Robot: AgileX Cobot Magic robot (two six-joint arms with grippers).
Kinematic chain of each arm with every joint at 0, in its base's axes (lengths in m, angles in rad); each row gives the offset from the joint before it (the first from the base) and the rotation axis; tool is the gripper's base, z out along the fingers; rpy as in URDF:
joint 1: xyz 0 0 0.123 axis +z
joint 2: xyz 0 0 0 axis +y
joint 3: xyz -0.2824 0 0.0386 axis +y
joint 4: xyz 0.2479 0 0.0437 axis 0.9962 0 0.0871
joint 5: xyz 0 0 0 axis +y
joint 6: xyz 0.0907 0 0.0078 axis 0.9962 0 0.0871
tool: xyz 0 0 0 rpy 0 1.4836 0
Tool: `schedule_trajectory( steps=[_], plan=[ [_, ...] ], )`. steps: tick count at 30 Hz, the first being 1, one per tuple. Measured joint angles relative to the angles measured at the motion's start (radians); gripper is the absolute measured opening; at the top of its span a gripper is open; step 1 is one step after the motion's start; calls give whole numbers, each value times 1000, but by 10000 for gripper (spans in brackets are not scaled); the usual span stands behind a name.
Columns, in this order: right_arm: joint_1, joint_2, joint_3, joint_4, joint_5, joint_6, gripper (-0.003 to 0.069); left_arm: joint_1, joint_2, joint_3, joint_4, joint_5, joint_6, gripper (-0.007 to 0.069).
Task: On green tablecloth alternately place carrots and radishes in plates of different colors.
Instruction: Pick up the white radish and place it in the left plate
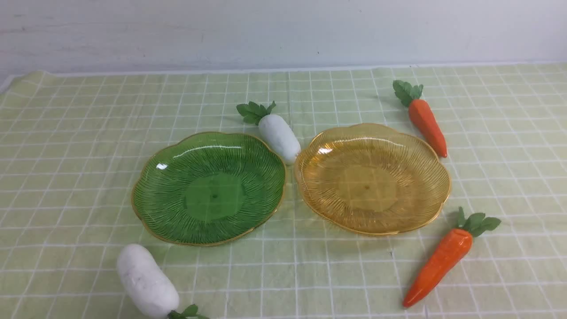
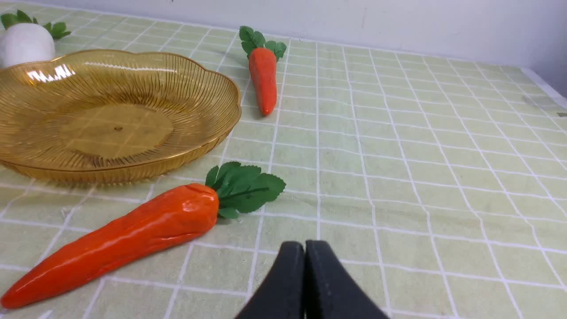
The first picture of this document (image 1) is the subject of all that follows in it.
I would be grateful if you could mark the white radish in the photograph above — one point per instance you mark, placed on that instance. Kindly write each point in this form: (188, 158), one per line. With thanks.
(274, 130)
(150, 289)

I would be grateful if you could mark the orange carrot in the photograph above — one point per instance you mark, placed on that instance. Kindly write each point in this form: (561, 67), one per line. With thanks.
(453, 247)
(421, 115)

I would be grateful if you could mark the green glass plate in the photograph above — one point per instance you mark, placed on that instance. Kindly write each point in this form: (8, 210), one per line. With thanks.
(209, 189)

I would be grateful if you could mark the amber glass plate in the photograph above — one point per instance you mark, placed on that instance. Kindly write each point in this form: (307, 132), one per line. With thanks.
(372, 180)

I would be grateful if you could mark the green checked tablecloth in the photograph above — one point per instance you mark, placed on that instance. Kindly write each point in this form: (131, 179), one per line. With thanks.
(72, 148)

